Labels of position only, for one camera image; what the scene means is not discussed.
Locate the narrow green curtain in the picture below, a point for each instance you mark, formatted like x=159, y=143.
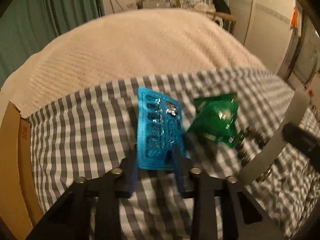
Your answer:
x=77, y=0

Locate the green foil packet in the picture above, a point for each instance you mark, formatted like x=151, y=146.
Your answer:
x=215, y=120

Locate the brown cardboard box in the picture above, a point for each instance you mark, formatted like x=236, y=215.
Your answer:
x=15, y=155

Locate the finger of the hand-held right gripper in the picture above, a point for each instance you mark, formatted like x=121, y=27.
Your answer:
x=300, y=140

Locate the black bag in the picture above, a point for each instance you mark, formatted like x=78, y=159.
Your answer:
x=222, y=5

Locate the cream textured blanket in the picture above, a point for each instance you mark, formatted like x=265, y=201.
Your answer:
x=137, y=50

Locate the wide green curtain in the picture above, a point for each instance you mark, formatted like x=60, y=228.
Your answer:
x=22, y=30

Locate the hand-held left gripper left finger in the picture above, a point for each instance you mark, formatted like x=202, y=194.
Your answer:
x=133, y=172

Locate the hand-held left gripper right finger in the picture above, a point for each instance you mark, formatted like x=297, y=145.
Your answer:
x=182, y=177

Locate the grey mini fridge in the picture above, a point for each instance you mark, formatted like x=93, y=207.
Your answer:
x=155, y=3

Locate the blue blister pack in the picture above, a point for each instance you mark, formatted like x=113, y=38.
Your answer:
x=155, y=135

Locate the wooden chair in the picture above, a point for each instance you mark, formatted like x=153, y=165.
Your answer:
x=225, y=16

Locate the grey white checkered blanket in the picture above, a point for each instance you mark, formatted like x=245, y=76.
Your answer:
x=87, y=130

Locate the orange paper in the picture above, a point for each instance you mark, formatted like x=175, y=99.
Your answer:
x=295, y=17

